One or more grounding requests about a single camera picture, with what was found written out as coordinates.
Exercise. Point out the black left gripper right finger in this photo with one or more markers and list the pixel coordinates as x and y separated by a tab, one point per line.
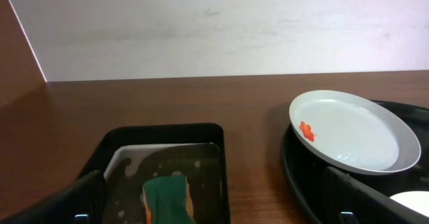
347	200

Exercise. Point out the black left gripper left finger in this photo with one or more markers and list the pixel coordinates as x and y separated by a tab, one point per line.
81	202

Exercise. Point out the white plate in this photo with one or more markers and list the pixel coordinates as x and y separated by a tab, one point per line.
414	200

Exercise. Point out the grey-white plate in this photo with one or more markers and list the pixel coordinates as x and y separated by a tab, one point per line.
354	133

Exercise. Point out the round black serving tray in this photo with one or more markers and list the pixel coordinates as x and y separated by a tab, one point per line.
303	170

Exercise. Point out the black rectangular water tray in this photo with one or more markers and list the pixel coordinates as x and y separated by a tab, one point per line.
130	156

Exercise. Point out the orange sauce stain on grey plate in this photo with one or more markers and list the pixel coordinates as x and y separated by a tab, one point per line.
307	131

